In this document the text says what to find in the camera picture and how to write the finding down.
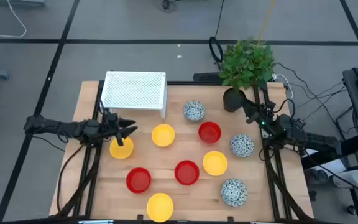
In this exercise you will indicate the white paper sheet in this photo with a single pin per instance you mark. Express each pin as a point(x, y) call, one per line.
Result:
point(334, 166)

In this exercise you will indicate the silver bracket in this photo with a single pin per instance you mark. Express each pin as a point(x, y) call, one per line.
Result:
point(95, 221)

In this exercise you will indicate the white perforated metal shelf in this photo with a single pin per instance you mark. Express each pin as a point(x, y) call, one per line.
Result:
point(134, 90)

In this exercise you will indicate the black desk beam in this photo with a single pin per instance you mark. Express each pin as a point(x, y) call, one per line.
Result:
point(337, 152)

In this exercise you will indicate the green leafy plant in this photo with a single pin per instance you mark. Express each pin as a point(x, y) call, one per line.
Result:
point(247, 65)

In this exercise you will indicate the teal patterned mini bowl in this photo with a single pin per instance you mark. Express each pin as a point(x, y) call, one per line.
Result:
point(194, 110)
point(234, 192)
point(241, 145)

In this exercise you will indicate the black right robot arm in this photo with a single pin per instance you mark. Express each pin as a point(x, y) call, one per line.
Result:
point(291, 129)

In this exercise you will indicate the black power box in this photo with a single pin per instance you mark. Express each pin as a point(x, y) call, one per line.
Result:
point(205, 77)

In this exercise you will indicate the black camera clamp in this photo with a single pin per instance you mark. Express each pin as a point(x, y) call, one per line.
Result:
point(230, 219)
point(140, 217)

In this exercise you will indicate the black aluminium table frame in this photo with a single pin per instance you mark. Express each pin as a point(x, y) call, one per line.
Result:
point(93, 161)

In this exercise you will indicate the black chair base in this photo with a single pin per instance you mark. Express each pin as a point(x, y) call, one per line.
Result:
point(166, 5)

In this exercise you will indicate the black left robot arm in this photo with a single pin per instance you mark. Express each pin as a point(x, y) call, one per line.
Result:
point(73, 129)

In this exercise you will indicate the yellow plastic mini bowl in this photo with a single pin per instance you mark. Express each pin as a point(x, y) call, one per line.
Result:
point(160, 207)
point(215, 163)
point(123, 152)
point(163, 135)

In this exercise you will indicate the red plastic mini bowl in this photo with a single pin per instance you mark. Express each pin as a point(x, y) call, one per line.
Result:
point(209, 132)
point(138, 180)
point(186, 172)

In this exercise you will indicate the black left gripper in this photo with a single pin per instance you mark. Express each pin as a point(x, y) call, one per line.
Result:
point(110, 126)

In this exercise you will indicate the black plant pot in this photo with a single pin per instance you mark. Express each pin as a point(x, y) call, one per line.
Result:
point(232, 101)

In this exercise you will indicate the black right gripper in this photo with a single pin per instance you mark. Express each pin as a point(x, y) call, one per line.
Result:
point(263, 113)

